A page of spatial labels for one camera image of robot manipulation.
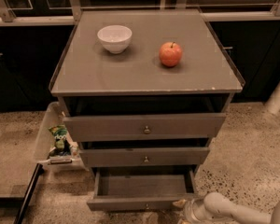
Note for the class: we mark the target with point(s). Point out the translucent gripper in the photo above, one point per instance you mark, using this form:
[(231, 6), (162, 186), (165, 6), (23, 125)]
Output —
[(191, 211)]

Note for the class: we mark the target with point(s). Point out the grey bottom drawer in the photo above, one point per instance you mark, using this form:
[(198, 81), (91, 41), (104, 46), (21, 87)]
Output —
[(141, 188)]

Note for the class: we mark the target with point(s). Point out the grey drawer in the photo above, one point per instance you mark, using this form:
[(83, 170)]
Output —
[(144, 127), (141, 188), (160, 156)]

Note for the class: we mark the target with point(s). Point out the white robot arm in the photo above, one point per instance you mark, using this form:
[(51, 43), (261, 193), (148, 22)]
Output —
[(215, 207)]

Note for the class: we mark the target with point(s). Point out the grey middle drawer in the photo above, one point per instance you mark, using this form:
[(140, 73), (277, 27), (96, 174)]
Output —
[(160, 156)]

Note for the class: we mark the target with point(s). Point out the grey top drawer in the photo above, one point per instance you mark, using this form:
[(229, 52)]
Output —
[(144, 127)]

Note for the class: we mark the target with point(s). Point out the grey wooden drawer cabinet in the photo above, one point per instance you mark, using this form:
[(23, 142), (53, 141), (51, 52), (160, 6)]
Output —
[(95, 82)]

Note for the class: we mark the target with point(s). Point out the clear plastic storage bin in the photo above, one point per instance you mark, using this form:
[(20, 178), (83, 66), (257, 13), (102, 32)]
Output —
[(44, 141)]

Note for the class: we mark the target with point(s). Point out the green snack bag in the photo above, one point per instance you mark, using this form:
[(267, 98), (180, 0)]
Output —
[(60, 146)]

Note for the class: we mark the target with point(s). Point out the red apple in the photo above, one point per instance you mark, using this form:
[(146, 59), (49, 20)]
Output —
[(170, 54)]

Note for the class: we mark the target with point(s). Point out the white ceramic bowl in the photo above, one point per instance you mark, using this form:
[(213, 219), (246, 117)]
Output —
[(115, 38)]

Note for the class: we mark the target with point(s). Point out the white cylindrical post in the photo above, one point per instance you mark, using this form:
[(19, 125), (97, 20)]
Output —
[(273, 103)]

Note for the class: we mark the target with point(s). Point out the metal railing frame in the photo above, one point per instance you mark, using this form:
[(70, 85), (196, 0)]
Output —
[(66, 12)]

